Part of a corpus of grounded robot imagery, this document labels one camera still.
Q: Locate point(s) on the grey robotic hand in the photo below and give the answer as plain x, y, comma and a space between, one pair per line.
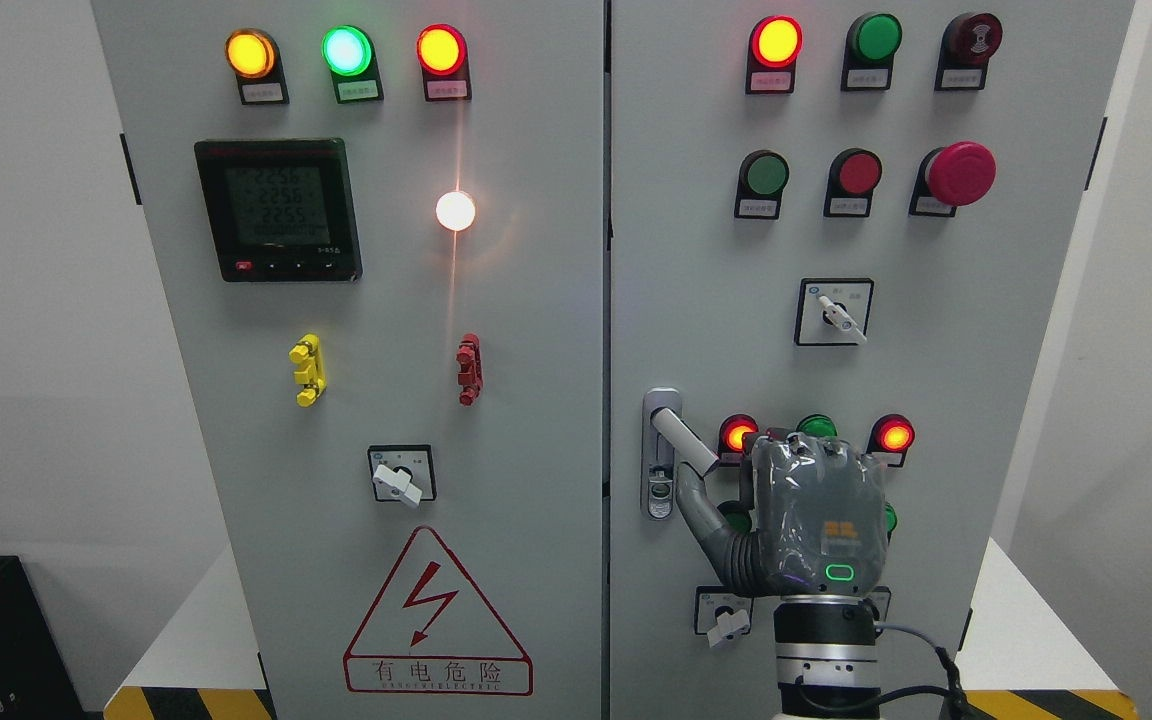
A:
822, 523

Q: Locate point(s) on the silver door handle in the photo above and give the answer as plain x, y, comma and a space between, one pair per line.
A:
667, 442

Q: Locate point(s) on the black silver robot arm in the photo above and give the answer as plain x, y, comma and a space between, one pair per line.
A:
826, 657

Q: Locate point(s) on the grey right cabinet door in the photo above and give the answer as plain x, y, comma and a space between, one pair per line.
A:
706, 303

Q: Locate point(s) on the grey cabinet door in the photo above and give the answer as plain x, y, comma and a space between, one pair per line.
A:
519, 473
706, 303

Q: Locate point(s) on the grey left cabinet door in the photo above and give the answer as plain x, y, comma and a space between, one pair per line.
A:
519, 473

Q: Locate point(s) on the red-orange indicator lamp left door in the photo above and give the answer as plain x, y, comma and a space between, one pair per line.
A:
443, 55

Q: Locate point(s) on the green push button lower right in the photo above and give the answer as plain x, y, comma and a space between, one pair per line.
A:
892, 519

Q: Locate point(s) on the green push button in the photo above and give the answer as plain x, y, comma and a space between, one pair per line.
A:
737, 515
892, 519
763, 176

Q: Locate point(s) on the green lamp lower middle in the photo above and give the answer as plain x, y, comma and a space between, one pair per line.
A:
817, 425

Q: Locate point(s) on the green push button lower left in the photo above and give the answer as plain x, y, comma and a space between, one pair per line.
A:
737, 515

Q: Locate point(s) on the red lit lamp lower right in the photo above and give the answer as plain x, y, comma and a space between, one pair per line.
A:
890, 439

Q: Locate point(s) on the red lit lamp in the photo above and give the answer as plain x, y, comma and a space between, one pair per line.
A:
732, 436
775, 41
890, 439

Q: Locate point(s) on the red lit lamp lower left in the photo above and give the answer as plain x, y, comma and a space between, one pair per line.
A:
732, 436

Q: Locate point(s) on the white platform with hazard stripes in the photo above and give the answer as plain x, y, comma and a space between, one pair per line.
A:
1019, 660

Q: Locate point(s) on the red push button upper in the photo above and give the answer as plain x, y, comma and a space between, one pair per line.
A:
852, 178

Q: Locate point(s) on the green push button upper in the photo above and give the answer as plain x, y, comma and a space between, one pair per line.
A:
763, 176

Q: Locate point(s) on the red emergency stop button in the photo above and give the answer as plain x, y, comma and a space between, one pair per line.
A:
955, 175

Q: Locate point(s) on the red electric hazard sticker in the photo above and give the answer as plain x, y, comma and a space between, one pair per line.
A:
430, 629

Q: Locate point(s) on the red lit lamp top right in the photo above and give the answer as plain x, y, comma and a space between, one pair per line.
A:
775, 41

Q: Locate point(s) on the white lit indicator lamp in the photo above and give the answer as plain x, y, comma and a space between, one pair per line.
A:
456, 211

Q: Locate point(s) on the green lamp top right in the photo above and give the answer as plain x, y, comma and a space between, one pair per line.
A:
871, 43

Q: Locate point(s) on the dark red buzzer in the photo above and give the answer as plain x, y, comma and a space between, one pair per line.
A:
969, 41

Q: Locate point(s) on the black digital power meter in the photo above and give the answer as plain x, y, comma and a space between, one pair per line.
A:
280, 209

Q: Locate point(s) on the green lit indicator lamp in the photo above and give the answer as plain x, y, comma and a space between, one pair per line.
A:
351, 58

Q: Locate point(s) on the yellow indicator lamp top left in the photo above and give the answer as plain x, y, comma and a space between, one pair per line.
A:
256, 62

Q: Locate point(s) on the black selector switch bottom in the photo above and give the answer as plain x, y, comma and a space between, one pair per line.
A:
880, 600

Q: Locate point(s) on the white selector switch bottom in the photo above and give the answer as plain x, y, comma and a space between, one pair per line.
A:
720, 616

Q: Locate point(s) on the white selector switch right door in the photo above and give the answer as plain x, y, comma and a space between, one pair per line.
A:
833, 311

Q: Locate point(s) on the white selector switch door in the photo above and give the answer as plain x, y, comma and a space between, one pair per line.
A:
402, 473
833, 311

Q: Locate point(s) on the white selector switch left door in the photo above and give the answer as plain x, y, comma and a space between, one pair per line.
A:
402, 473

